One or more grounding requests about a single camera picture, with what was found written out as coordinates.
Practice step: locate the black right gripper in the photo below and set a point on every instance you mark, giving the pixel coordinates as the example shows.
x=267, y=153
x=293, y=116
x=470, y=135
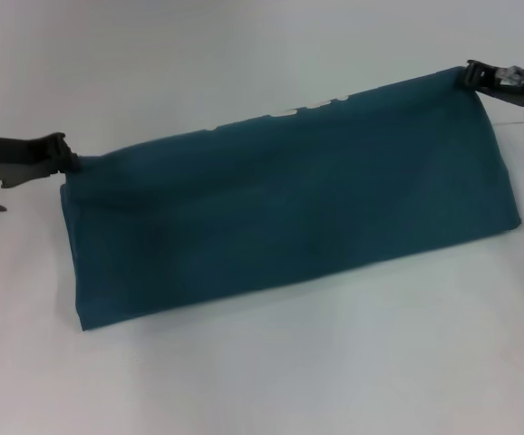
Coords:
x=502, y=81

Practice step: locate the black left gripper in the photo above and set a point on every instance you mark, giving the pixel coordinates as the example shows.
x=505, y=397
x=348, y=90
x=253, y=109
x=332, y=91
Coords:
x=26, y=156

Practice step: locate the teal blue shirt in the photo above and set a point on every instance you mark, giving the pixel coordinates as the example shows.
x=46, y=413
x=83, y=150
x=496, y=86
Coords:
x=289, y=204

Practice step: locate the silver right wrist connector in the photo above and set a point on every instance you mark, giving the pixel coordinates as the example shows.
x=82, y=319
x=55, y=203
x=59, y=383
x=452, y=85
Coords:
x=511, y=74

